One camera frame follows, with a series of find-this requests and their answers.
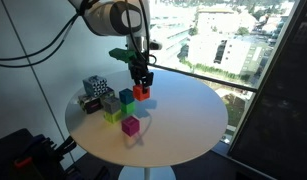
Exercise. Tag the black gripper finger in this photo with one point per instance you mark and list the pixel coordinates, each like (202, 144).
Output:
(136, 80)
(148, 83)

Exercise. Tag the metal window rail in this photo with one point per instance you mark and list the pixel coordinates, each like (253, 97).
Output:
(206, 78)

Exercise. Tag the grey toy block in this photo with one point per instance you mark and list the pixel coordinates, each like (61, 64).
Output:
(111, 105)

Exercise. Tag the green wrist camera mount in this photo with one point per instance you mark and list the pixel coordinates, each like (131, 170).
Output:
(121, 55)

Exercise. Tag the green toy block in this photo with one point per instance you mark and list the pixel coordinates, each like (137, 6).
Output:
(128, 107)

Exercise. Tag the owl print fabric cube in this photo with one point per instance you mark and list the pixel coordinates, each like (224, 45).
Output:
(94, 86)

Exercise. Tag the lime yellow toy block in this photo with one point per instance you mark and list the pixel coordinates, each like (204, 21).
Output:
(113, 117)

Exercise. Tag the blue toy block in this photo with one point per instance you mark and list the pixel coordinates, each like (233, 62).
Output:
(126, 96)

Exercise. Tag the dark wall panel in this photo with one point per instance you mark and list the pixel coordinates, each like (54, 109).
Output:
(279, 100)

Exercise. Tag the orange toy block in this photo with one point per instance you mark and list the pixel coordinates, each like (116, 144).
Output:
(142, 94)

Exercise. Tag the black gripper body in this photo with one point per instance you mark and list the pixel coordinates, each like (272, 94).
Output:
(139, 66)

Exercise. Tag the white table pedestal base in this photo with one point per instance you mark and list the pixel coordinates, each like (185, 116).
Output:
(146, 173)

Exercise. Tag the magenta toy block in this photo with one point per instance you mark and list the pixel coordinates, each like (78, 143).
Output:
(130, 126)

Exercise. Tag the colourful fabric cube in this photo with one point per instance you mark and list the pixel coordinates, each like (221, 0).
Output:
(109, 92)

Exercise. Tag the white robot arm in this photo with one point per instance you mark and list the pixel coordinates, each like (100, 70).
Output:
(109, 16)

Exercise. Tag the black equipment rack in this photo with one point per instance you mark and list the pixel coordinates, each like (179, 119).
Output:
(33, 156)

